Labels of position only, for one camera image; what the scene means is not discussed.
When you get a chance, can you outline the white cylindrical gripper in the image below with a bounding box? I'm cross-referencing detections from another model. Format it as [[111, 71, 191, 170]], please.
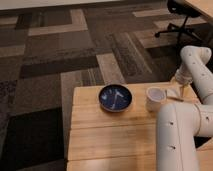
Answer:
[[170, 64, 193, 97]]

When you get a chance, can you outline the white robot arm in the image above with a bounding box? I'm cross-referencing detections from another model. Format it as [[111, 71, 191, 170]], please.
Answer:
[[156, 45, 213, 171]]

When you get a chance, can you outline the blue ceramic bowl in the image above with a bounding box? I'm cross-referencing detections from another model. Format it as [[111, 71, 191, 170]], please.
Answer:
[[98, 84, 132, 113]]

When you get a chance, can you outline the white paper cup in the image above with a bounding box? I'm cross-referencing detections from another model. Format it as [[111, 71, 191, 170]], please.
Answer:
[[146, 87, 166, 112]]

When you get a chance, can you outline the black office chair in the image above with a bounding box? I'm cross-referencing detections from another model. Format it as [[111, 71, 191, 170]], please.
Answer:
[[154, 0, 207, 46]]

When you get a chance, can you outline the wooden desk corner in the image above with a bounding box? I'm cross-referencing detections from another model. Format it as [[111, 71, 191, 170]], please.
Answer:
[[185, 0, 213, 22]]

